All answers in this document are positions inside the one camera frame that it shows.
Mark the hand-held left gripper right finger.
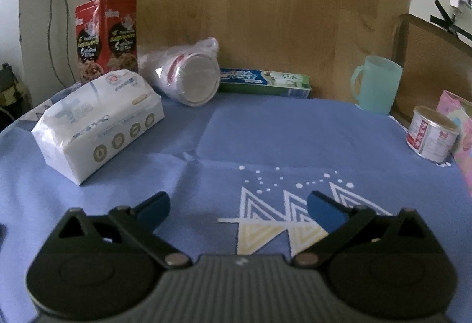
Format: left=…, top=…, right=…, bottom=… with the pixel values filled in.
left=293, top=190, right=431, bottom=269

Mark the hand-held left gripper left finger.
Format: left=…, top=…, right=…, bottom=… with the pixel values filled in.
left=55, top=191, right=193, bottom=269

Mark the pink cardboard box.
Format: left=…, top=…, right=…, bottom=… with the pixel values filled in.
left=436, top=90, right=472, bottom=198

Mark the blue printed tablecloth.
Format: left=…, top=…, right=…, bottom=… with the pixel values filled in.
left=0, top=81, right=472, bottom=311

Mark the white tissue pack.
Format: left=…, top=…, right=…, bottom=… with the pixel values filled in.
left=31, top=69, right=165, bottom=185

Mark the small red white can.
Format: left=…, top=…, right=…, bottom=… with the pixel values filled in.
left=406, top=105, right=461, bottom=163

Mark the bagged stack of paper cups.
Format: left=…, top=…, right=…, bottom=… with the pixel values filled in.
left=139, top=37, right=222, bottom=107

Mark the teal plastic cup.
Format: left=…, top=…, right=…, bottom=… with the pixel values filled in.
left=350, top=55, right=404, bottom=116

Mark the green toothpaste box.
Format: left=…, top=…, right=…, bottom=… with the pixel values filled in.
left=218, top=68, right=312, bottom=99

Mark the red cookie box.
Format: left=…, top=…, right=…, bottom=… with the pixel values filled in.
left=75, top=0, right=139, bottom=84

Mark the dark bag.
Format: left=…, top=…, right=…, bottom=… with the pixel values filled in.
left=0, top=63, right=29, bottom=126

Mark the wooden board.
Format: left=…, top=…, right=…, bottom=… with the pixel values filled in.
left=86, top=0, right=412, bottom=103

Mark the black tape cross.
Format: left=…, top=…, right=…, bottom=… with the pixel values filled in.
left=430, top=0, right=470, bottom=36

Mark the black wall cable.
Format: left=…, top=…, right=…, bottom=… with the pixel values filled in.
left=46, top=0, right=80, bottom=84

